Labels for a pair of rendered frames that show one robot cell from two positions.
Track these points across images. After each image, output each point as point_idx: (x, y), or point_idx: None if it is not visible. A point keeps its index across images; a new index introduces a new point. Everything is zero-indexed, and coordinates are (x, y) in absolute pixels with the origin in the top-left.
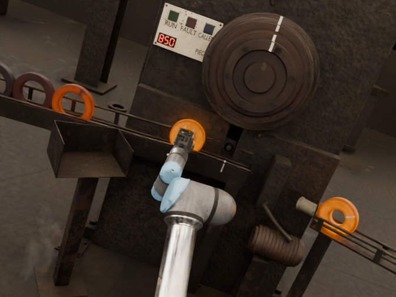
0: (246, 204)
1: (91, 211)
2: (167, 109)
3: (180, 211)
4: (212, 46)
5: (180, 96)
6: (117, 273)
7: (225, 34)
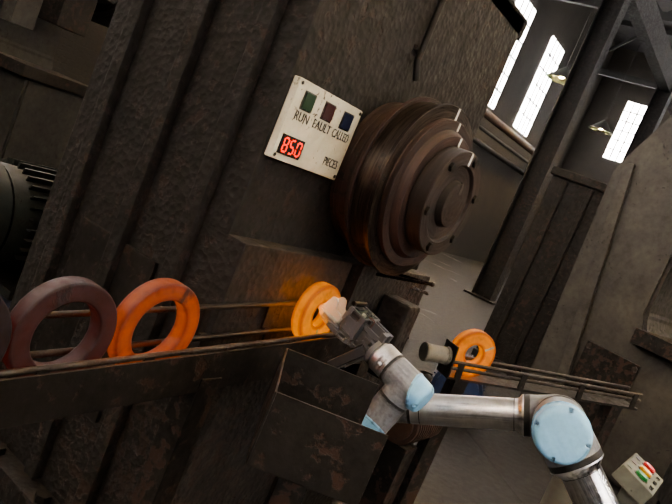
0: None
1: None
2: (281, 273)
3: (598, 452)
4: (392, 161)
5: (282, 243)
6: None
7: (408, 140)
